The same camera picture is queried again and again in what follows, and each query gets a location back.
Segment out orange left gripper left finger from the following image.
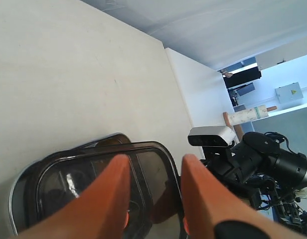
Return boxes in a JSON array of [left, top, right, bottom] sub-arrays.
[[17, 154, 130, 239]]

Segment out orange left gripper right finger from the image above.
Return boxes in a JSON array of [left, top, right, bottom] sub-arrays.
[[181, 154, 304, 239]]

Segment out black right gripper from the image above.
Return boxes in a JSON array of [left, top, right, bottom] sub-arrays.
[[202, 146, 263, 184]]

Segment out stainless steel lunch box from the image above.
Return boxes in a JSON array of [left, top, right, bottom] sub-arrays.
[[8, 133, 184, 239]]

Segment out dark transparent box lid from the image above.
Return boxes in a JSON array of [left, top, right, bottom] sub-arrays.
[[27, 140, 184, 239]]

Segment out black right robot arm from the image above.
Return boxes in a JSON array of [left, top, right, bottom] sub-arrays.
[[203, 132, 307, 189]]

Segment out background robot arms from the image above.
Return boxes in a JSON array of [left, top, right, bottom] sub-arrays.
[[244, 175, 307, 237]]

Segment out white side table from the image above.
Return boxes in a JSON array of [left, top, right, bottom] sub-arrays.
[[164, 47, 235, 160]]

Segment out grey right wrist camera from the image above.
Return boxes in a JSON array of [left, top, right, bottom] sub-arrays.
[[187, 126, 236, 147]]

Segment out white electrical wall box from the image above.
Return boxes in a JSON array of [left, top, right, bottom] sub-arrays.
[[275, 82, 303, 104]]

